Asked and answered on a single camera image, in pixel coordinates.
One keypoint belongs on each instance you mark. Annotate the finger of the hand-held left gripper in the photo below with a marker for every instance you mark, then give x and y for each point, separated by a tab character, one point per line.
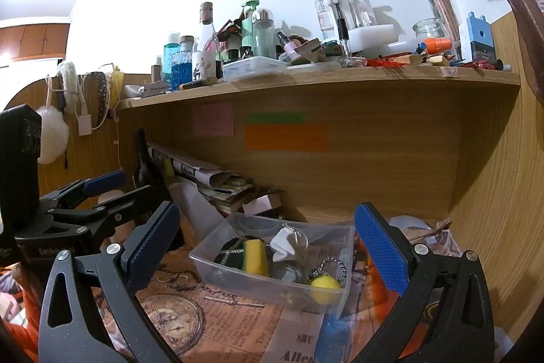
104	181
123	205

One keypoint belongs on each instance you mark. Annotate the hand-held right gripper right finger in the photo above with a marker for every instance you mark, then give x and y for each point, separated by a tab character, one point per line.
382	248

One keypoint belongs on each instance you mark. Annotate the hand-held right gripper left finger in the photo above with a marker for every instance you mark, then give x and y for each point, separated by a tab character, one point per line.
153	244

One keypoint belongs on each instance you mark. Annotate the black dotted-edge hair band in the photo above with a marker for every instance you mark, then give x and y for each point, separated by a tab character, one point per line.
329	267

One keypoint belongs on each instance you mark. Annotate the yellow ball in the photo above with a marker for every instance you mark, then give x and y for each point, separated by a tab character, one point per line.
325	288

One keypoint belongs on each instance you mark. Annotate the yellow sponge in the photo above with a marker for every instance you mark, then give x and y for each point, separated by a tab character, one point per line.
256	259

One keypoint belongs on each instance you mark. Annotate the clear plastic box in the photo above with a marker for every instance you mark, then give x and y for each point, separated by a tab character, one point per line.
263	290

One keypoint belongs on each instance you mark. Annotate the dark wine bottle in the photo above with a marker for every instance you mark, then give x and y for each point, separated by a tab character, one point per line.
146	167

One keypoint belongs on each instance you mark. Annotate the white fluffy puff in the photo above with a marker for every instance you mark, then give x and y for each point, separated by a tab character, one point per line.
53	135

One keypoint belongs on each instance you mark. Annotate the white hanging tag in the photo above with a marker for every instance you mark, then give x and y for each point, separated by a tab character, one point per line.
85	125

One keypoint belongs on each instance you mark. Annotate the dotted dark headband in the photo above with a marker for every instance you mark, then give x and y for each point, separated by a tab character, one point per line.
102	99

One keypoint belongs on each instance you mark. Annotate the stack of newspapers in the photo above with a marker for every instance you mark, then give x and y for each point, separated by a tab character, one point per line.
204	180

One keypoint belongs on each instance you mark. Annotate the white fuzzy headband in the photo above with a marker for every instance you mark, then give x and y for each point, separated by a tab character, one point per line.
69	84

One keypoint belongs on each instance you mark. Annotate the yellow headband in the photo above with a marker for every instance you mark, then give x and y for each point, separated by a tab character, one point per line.
118	84

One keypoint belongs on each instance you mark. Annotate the printed vintage table cover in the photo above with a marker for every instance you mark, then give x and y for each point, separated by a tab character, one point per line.
221	316

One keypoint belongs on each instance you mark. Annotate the blue packet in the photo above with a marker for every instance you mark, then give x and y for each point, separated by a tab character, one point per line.
333	339

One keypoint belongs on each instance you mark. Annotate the small brown white box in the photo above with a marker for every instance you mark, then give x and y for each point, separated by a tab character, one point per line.
263	206

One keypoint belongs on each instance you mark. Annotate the pink sticky note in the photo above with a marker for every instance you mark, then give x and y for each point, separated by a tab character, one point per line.
213	119

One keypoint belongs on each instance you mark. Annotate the blue liquid glass bottle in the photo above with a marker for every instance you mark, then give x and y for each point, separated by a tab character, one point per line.
182	71

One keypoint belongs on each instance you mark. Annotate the black marker pen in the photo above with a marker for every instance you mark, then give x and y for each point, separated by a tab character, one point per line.
199	83

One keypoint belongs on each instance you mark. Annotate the teal liquid plastic bottle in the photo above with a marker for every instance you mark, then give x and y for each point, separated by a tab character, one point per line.
172	52

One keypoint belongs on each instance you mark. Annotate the orange sticky note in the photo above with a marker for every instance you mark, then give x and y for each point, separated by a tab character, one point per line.
285	137

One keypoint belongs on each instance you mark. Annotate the clear bottle with cork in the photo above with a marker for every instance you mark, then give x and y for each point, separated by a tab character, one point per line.
206	48

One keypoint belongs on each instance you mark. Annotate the green sticky note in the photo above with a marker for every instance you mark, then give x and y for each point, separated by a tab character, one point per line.
276	117

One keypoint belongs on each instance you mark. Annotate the wooden shelf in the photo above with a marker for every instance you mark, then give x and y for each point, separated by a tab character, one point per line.
340	84

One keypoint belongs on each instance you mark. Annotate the red comb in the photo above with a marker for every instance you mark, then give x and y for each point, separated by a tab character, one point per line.
384	63

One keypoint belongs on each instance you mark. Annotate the flat clear plastic case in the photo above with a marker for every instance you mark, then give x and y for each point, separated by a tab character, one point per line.
254	68

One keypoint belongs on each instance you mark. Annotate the black cap nail polish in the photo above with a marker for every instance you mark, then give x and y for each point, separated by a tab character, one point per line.
344	44

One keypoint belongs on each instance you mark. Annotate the orange cap container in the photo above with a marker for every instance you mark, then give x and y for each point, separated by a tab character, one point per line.
437	45

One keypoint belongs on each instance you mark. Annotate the green pump bottle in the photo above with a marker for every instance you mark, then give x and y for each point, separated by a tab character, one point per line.
250	29

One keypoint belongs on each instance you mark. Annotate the white plastic box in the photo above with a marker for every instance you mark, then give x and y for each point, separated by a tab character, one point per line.
367	36

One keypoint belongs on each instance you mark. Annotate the clear bottle silver cap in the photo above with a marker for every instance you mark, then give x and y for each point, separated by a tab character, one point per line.
263	35

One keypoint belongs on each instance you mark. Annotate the small pink bottle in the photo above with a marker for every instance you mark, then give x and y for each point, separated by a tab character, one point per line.
289	48

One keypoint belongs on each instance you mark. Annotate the glass jar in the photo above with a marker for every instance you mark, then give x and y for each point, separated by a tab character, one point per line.
427	30

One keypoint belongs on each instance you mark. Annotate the blue pencil sharpener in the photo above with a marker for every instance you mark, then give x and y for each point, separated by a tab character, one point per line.
480	37

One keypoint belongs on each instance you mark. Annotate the clear tube of pencils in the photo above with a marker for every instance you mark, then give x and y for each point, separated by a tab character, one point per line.
444	12

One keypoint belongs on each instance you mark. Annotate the clear blister packages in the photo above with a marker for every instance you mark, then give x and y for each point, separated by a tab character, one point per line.
340	5

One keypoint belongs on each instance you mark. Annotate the brown curtain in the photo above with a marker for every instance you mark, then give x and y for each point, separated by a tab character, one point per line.
527	5

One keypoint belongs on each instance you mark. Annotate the wooden wall cabinet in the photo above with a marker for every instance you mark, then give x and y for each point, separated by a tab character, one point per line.
34	42

